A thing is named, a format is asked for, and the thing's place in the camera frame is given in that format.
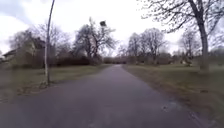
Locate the grass field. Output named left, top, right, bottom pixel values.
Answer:
left=0, top=63, right=113, bottom=103
left=121, top=63, right=224, bottom=128

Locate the grey asphalt path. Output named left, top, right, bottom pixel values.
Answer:
left=0, top=64, right=215, bottom=128

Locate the dark hedge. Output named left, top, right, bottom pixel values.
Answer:
left=54, top=56, right=102, bottom=67

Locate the cluster of bare trees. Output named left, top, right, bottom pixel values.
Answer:
left=73, top=17, right=118, bottom=66

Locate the large bare tree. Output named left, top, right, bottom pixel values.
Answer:
left=138, top=0, right=224, bottom=72

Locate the row of bare trees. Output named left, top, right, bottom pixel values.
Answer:
left=118, top=27, right=201, bottom=66

